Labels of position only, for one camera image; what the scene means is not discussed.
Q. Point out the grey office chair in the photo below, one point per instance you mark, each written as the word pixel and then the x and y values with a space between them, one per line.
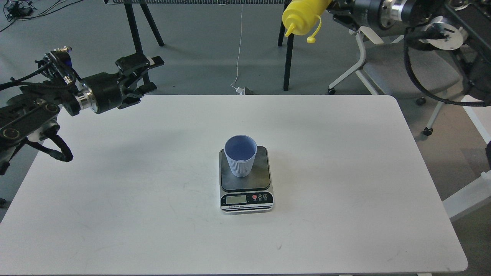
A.
pixel 381 68

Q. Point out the black trestle table frame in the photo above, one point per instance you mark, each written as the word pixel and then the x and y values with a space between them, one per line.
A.
pixel 213 49

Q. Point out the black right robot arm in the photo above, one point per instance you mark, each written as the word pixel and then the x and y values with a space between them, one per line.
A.
pixel 459 26

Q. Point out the blue ribbed plastic cup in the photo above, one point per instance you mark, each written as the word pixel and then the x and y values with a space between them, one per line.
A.
pixel 240 153

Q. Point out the digital kitchen scale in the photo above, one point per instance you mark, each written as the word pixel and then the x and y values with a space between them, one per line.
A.
pixel 252 193

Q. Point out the yellow squeeze bottle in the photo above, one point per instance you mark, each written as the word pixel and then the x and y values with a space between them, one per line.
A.
pixel 300 16

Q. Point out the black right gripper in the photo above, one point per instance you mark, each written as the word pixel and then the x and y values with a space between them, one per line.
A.
pixel 353 14

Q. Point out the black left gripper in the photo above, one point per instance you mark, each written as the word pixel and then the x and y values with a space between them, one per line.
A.
pixel 103 91

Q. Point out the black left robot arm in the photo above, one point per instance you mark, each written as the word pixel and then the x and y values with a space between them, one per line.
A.
pixel 30 118

